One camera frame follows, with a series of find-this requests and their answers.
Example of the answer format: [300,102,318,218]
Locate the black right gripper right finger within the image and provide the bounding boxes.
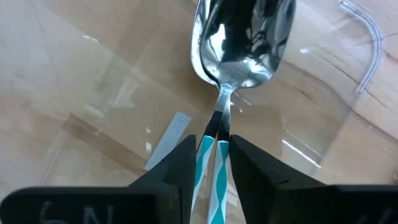
[229,134,398,224]

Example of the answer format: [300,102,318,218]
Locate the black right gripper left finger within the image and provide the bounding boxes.
[0,134,197,224]

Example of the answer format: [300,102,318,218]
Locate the clear plastic bin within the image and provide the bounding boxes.
[0,0,398,224]

